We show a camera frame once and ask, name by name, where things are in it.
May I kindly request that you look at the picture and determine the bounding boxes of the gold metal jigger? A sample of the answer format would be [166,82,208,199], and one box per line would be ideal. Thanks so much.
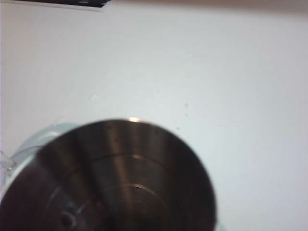
[0,117,218,231]

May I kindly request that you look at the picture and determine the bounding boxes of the clear wine glass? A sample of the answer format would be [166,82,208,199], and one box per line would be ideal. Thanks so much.
[0,121,227,231]

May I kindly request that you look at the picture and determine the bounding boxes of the black desk cable slot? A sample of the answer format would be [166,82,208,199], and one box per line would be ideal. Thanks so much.
[7,0,112,12]

